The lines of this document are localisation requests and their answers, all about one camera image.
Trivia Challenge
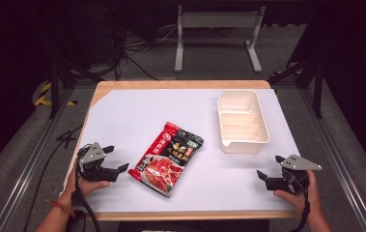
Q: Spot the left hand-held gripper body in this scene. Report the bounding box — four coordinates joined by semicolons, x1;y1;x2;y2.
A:
77;141;120;183

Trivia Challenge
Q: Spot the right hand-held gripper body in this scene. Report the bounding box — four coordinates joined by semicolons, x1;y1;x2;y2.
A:
266;154;323;194

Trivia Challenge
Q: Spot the person's left hand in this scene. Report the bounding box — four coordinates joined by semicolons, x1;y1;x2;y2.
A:
59;166;111;208

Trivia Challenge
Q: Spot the person's right hand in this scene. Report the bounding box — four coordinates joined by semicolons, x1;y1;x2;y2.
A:
272;169;321;220

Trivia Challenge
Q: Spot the red and black seasoning packet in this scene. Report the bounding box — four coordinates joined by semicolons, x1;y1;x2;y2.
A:
127;121;205;198

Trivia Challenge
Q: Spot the white divided plastic container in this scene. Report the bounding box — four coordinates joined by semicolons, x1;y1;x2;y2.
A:
216;89;271;155

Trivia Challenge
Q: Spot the white table mat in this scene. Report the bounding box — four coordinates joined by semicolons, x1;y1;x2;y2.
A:
64;88;301;215

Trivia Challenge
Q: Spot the yellow black hazard tape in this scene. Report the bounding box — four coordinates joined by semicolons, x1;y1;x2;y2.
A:
34;81;78;107

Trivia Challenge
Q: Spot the black metal stand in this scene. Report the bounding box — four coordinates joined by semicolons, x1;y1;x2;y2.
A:
267;57;325;119
48;57;105;120

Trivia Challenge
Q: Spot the person's dark clothing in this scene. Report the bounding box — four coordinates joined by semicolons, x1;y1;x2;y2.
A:
117;218;270;232

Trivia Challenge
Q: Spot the white metal stand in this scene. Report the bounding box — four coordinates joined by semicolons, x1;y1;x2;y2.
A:
174;4;267;73

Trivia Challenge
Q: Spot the aluminium floor rail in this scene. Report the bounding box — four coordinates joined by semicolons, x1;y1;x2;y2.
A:
0;86;76;232
298;86;366;232

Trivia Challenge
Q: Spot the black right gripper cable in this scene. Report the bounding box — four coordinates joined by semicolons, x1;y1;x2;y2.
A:
287;178;312;232

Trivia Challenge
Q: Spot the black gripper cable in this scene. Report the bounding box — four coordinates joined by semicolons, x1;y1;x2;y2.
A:
287;178;312;232
70;151;102;232

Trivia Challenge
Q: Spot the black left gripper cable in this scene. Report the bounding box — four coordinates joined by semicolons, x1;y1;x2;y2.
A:
70;151;102;232

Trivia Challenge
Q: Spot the red bead bracelet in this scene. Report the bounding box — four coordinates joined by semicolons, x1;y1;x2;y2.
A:
44;198;76;218

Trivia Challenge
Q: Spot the tangle of floor cables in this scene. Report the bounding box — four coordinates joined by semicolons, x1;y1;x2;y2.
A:
104;18;180;82

